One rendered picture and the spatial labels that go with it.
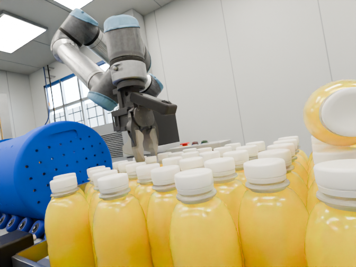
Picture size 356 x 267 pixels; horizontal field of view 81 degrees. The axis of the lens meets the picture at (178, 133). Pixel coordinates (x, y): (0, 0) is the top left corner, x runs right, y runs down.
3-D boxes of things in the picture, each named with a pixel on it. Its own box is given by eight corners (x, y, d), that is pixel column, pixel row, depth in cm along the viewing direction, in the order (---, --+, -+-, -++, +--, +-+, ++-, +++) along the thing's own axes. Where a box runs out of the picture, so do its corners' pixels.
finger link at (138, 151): (128, 168, 54) (127, 133, 55) (145, 167, 50) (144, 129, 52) (118, 168, 51) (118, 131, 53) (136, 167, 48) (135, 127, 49)
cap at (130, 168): (138, 169, 43) (136, 160, 43) (151, 169, 40) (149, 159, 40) (122, 174, 40) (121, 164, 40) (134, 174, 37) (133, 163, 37)
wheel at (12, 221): (21, 213, 63) (15, 211, 62) (23, 221, 60) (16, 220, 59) (10, 227, 62) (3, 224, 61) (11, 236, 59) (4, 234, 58)
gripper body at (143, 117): (134, 132, 60) (127, 90, 60) (158, 127, 55) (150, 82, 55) (113, 134, 53) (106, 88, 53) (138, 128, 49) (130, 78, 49)
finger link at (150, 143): (147, 160, 60) (138, 130, 59) (163, 159, 57) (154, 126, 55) (140, 165, 57) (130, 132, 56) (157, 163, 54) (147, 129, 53)
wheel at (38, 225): (46, 216, 55) (39, 214, 54) (50, 227, 52) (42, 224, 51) (34, 232, 54) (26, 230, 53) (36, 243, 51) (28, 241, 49)
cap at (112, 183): (133, 185, 27) (131, 171, 27) (103, 193, 25) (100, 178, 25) (123, 182, 30) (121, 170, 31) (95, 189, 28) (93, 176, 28)
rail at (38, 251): (158, 196, 70) (157, 187, 70) (160, 196, 69) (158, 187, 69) (17, 270, 36) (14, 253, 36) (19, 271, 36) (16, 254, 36)
